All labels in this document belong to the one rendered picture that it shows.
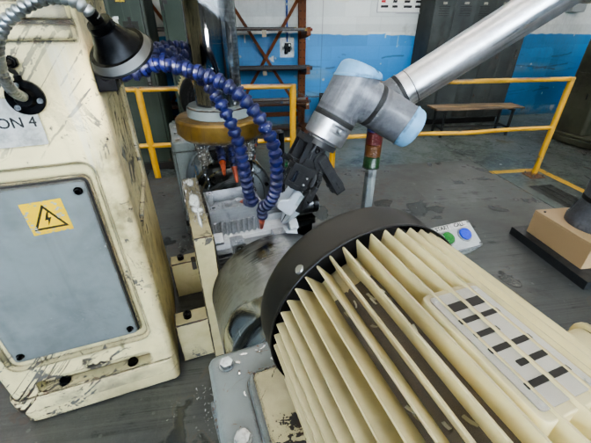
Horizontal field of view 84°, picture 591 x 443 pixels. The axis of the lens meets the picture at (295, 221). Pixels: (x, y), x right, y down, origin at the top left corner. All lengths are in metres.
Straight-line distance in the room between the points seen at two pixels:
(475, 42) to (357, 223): 0.72
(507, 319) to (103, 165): 0.51
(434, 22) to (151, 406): 5.83
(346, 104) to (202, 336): 0.60
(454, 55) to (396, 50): 5.42
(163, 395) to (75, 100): 0.61
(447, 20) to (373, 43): 1.09
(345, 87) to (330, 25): 5.25
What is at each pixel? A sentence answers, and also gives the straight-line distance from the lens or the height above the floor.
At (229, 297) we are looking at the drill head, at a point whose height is 1.12.
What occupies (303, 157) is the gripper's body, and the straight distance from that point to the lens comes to 0.71.
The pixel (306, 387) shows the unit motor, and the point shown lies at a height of 1.30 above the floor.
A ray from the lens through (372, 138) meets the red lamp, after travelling 1.23.
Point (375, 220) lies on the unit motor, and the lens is 0.25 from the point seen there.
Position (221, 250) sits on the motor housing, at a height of 1.05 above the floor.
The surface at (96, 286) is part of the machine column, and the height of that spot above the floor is 1.11.
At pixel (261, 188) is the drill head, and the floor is 1.06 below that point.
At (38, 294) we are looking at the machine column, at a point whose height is 1.12.
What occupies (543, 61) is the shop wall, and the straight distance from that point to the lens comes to 7.89.
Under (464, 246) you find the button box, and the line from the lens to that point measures 0.86.
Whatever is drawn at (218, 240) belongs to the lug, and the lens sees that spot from 0.75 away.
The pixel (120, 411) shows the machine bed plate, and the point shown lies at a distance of 0.87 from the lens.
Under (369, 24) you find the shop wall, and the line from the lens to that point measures 6.12.
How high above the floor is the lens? 1.49
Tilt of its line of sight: 31 degrees down
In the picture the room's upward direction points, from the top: straight up
